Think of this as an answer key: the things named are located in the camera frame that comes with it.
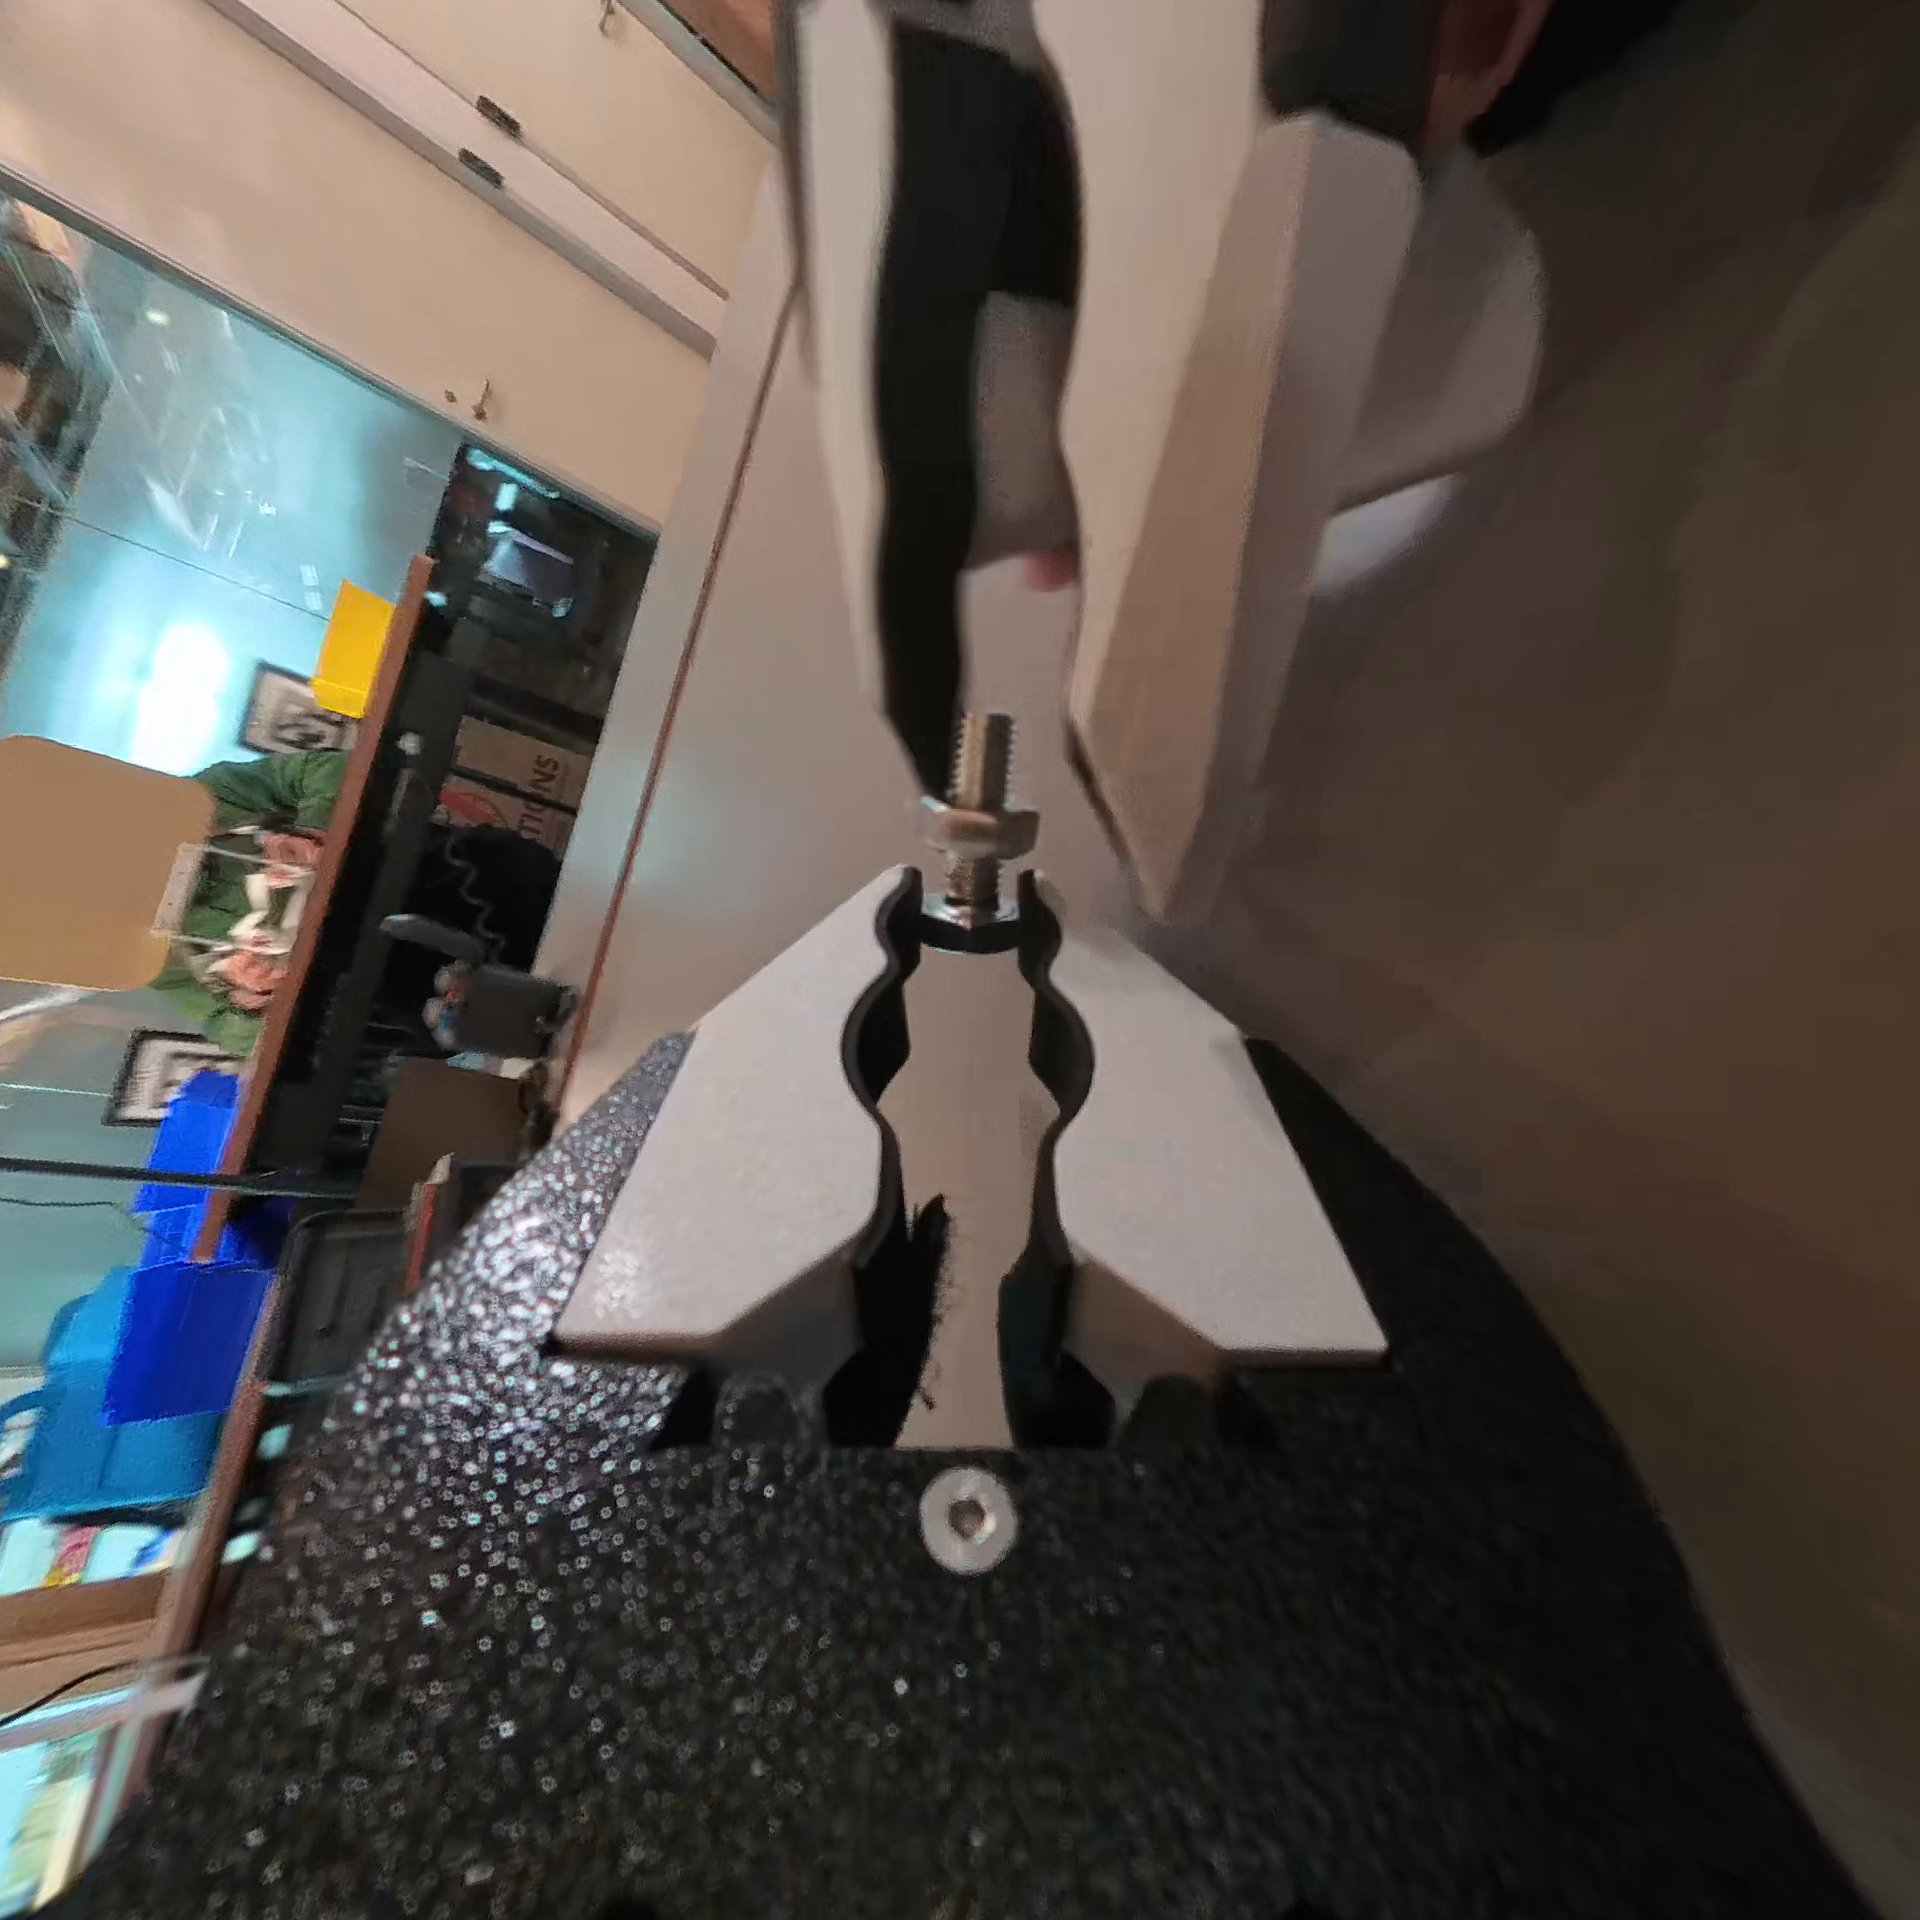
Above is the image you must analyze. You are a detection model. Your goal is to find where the brown cardboard sheet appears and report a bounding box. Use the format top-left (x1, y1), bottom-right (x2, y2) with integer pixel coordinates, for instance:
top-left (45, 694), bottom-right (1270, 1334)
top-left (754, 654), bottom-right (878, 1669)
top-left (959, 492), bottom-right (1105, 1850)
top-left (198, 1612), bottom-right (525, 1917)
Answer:
top-left (0, 731), bottom-right (218, 993)

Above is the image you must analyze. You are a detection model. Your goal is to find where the brown cardboard box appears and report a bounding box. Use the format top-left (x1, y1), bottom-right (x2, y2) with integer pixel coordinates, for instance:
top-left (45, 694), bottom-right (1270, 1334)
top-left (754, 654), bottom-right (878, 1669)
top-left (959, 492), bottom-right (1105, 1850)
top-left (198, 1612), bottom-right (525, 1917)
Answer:
top-left (451, 713), bottom-right (598, 858)

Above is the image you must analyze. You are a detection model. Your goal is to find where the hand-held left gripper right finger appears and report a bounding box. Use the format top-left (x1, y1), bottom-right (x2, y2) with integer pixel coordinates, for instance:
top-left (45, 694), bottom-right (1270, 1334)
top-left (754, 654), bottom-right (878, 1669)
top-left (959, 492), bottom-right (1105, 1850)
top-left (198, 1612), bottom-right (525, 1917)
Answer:
top-left (1020, 870), bottom-right (1393, 1375)

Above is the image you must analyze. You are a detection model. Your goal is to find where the dark blue plastic bin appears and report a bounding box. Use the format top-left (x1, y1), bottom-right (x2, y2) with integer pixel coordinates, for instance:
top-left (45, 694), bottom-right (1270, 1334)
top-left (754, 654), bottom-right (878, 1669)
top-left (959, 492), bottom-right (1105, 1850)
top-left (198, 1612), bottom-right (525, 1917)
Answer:
top-left (102, 1067), bottom-right (290, 1427)

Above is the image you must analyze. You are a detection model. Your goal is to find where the silver hex nut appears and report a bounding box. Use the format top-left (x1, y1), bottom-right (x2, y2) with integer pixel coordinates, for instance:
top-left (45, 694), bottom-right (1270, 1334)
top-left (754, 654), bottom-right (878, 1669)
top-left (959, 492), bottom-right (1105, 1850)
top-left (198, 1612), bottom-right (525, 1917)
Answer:
top-left (913, 799), bottom-right (1043, 862)

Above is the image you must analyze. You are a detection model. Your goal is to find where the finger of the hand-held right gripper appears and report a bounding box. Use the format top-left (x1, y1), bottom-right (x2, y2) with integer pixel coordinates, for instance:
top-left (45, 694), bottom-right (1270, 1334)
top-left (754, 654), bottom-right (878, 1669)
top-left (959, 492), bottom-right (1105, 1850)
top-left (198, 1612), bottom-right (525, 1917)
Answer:
top-left (1036, 0), bottom-right (1426, 922)
top-left (778, 0), bottom-right (1086, 799)

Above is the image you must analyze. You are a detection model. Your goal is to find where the light blue basket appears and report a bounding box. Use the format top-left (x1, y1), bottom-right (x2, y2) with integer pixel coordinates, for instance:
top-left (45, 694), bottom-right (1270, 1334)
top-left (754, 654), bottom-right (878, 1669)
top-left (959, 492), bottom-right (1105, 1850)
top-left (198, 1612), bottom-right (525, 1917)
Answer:
top-left (0, 1276), bottom-right (226, 1519)

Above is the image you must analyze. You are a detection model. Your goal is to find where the silver steel bolt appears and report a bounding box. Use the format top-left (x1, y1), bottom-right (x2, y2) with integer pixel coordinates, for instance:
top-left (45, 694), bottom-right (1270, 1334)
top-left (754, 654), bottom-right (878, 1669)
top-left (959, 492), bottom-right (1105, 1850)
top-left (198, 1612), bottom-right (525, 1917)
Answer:
top-left (922, 710), bottom-right (1036, 923)

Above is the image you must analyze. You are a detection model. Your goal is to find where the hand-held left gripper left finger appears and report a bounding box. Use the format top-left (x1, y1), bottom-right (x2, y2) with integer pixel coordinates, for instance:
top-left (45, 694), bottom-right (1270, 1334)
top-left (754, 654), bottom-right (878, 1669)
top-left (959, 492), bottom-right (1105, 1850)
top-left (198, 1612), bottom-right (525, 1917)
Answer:
top-left (551, 867), bottom-right (924, 1374)

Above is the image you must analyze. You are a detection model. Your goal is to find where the yellow box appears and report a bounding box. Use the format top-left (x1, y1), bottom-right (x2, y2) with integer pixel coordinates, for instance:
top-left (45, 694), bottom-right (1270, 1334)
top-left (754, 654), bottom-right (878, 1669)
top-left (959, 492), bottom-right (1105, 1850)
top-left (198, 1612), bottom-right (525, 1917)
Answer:
top-left (308, 578), bottom-right (398, 717)

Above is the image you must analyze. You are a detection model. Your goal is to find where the brown wooden desk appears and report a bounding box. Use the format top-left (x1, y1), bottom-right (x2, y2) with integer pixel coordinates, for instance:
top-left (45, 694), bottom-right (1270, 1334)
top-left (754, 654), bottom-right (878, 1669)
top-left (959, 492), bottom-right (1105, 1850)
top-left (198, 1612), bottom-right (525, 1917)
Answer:
top-left (150, 550), bottom-right (442, 1666)

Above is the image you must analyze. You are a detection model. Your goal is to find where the person's right hand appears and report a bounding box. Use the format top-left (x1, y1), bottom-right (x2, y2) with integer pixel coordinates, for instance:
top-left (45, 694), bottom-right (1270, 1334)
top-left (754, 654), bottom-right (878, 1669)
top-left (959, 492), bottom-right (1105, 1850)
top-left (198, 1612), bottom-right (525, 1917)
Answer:
top-left (1428, 0), bottom-right (1521, 156)

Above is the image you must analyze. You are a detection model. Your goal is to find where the black framed tag marker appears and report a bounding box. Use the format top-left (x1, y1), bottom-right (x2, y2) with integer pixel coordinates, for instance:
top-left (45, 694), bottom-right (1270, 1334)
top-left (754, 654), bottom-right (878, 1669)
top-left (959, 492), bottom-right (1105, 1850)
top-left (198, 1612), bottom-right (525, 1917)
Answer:
top-left (102, 1027), bottom-right (244, 1129)
top-left (241, 661), bottom-right (357, 755)

